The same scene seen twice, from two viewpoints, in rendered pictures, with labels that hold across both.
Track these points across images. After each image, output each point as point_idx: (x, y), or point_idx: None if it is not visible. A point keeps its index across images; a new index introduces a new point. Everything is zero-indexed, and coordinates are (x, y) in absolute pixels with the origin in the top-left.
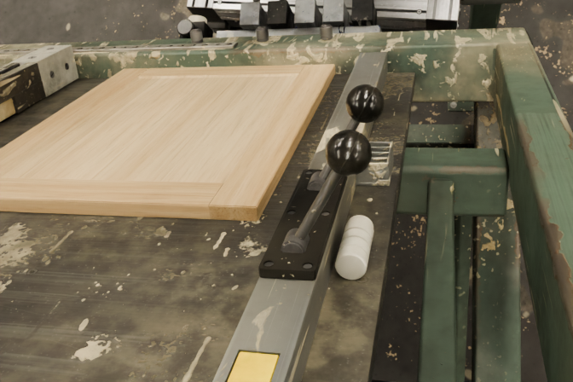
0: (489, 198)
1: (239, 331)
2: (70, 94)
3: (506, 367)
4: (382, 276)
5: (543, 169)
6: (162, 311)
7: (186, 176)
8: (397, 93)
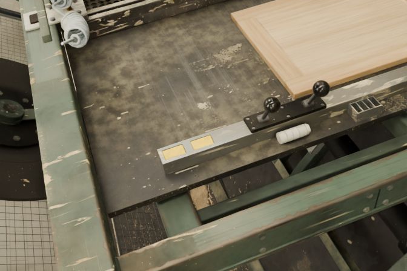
0: None
1: (217, 130)
2: None
3: None
4: (287, 149)
5: (381, 163)
6: (228, 108)
7: (300, 62)
8: None
